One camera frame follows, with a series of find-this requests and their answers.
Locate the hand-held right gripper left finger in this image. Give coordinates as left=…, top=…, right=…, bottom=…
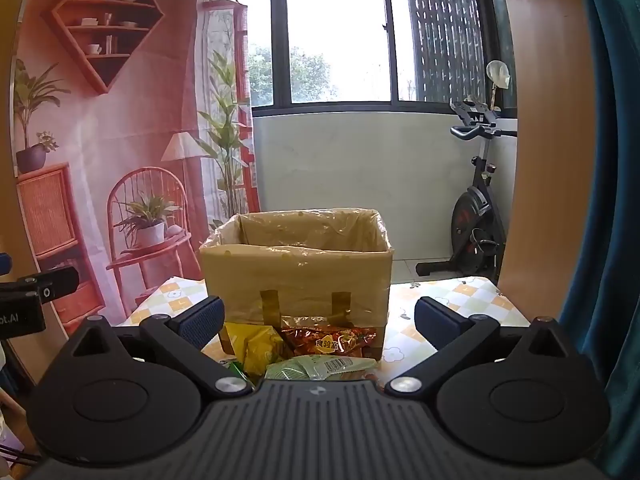
left=65, top=296, right=253, bottom=401

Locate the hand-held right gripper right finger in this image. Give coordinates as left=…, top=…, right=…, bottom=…
left=385, top=296, right=581, bottom=401

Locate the yellow snack packet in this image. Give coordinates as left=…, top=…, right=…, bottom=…
left=220, top=322, right=286, bottom=378

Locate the cardboard box with plastic liner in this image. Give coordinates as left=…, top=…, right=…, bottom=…
left=199, top=208, right=396, bottom=361

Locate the orange snack packet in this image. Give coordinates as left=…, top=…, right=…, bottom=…
left=281, top=325, right=378, bottom=359

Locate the green snack packet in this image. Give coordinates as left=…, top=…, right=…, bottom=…
left=264, top=354, right=378, bottom=382

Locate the checkered tablecloth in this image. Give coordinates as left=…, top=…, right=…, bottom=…
left=117, top=275, right=531, bottom=391

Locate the black exercise bike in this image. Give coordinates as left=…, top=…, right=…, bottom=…
left=416, top=100, right=518, bottom=283

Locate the printed room backdrop cloth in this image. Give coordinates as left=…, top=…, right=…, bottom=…
left=10, top=0, right=261, bottom=331

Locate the teal curtain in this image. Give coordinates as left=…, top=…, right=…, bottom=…
left=557, top=0, right=640, bottom=461

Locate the white round lamp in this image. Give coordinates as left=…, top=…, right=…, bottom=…
left=487, top=60, right=511, bottom=111

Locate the dark framed window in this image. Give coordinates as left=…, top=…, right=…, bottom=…
left=190, top=0, right=518, bottom=118

